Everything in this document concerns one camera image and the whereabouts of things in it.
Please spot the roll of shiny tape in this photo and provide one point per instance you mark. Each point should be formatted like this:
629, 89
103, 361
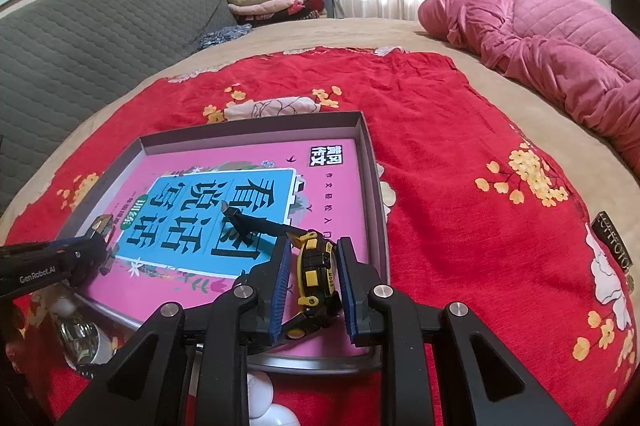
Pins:
82, 338

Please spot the pink quilt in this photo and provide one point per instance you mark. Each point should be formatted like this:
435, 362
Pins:
550, 36

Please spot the blue patterned cloth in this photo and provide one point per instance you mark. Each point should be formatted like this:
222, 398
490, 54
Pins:
225, 38

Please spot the red floral blanket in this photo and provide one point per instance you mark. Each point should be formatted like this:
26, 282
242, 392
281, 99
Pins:
450, 131

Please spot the black yellow wrist watch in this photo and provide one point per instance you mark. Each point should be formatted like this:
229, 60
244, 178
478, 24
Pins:
312, 266

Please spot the grey quilted headboard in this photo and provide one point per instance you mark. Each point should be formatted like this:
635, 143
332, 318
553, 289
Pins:
100, 56

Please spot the pink book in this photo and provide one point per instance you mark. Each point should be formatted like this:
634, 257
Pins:
200, 206

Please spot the grey cardboard box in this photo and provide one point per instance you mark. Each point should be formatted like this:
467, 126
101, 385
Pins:
374, 186

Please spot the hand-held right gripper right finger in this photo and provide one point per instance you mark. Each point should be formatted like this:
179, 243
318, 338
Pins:
349, 296

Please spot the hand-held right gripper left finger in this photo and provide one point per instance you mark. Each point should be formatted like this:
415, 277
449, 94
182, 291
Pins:
279, 296

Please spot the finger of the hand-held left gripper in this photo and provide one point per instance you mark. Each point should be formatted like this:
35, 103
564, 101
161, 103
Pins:
95, 266
85, 243

